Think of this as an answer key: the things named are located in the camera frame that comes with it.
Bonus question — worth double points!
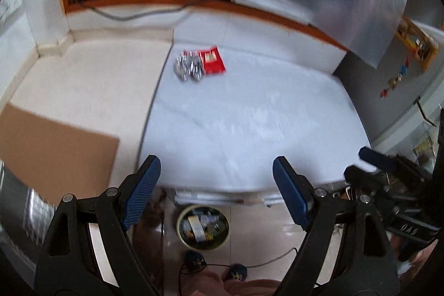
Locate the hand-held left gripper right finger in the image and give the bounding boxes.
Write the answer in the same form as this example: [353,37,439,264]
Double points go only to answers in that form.
[272,155,399,296]

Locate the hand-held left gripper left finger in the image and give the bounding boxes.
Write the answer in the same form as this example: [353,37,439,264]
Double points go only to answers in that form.
[35,155,162,296]

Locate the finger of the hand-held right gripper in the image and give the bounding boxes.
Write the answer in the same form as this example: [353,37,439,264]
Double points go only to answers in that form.
[343,165,391,201]
[358,147,434,183]

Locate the round dark trash bin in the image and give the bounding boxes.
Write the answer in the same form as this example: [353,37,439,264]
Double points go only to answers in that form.
[176,204,230,251]

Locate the person's right hand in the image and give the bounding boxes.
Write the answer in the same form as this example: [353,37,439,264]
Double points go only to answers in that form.
[390,234,444,277]

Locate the brown wooden cabinet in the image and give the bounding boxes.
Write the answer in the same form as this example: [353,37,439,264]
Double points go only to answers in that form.
[133,188,165,283]

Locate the white cabinet with ribbed door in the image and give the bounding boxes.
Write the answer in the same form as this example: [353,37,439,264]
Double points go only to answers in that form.
[171,183,347,210]

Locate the hanging bead ornament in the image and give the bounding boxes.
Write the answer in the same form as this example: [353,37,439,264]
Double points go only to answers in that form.
[380,51,413,100]

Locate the brown cardboard sheet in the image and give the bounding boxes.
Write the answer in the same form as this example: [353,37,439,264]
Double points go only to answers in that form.
[0,103,120,204]

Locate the pink trousers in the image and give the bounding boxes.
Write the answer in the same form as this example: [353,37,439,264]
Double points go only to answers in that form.
[187,268,281,296]

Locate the yellow wooden rack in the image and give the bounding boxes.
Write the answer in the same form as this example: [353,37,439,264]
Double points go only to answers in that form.
[395,17,439,71]

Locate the crumpled silver foil wrapper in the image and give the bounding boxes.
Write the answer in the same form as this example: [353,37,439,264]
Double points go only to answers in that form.
[173,51,206,83]

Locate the red snack packet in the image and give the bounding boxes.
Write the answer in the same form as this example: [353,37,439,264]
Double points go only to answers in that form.
[183,45,227,76]

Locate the black window ledge cable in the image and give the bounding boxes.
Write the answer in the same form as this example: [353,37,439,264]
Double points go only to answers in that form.
[74,0,190,21]

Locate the brown wooden window frame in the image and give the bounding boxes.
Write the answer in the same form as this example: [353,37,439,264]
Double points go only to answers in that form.
[60,0,347,52]

